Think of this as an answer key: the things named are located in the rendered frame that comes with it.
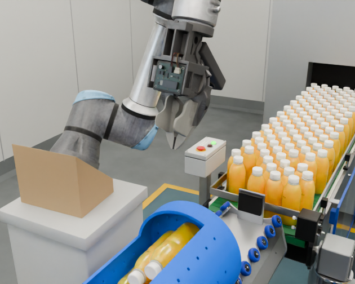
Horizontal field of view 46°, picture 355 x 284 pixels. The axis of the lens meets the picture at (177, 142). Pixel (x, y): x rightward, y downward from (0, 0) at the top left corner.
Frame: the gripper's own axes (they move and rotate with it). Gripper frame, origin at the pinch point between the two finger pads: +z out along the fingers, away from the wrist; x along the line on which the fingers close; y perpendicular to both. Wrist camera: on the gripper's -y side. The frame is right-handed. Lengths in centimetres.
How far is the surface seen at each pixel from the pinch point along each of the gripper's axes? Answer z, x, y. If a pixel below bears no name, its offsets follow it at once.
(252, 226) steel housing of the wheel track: 36, -9, -80
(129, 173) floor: 86, -195, -253
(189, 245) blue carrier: 25.2, -2.3, -17.9
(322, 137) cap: 2, -4, -134
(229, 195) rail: 30, -24, -88
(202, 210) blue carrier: 20.3, -6.4, -29.7
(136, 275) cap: 36.4, -13.2, -15.5
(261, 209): 29, -7, -81
